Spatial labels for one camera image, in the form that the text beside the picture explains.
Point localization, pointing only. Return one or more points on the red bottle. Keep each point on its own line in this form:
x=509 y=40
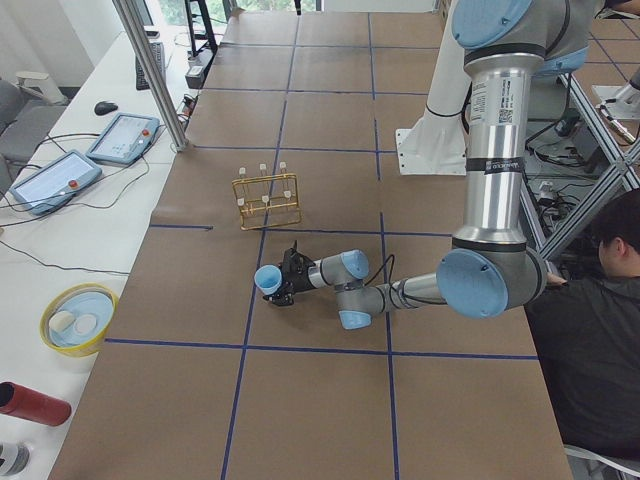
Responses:
x=28 y=404

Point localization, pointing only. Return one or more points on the aluminium frame post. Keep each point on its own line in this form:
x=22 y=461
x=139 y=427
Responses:
x=133 y=26

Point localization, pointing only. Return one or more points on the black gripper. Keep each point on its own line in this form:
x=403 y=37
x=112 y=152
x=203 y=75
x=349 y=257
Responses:
x=299 y=280

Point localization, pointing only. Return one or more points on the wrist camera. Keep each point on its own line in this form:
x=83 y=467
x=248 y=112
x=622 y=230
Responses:
x=292 y=258

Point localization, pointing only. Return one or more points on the black computer mouse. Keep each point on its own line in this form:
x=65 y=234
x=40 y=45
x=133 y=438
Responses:
x=102 y=108

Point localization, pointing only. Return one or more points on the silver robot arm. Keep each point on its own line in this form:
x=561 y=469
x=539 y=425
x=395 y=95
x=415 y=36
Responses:
x=477 y=115

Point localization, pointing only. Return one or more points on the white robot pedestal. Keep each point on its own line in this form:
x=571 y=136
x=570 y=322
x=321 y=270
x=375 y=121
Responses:
x=436 y=145

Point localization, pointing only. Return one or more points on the far teach pendant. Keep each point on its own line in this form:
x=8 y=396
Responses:
x=124 y=140

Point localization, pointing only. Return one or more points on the light blue plastic cup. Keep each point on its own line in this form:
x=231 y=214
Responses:
x=268 y=279

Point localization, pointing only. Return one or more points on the near teach pendant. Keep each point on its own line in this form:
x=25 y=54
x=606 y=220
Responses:
x=55 y=184

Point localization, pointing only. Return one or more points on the gold wire cup holder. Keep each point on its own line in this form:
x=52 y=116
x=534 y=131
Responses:
x=267 y=200

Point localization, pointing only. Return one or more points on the seated person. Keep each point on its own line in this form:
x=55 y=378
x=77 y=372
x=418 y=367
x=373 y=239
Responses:
x=586 y=333

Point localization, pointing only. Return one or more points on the yellow bowl with blue plate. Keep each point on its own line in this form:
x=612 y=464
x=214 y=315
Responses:
x=76 y=321

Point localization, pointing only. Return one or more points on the teach pendant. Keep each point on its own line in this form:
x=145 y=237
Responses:
x=55 y=184
x=124 y=140

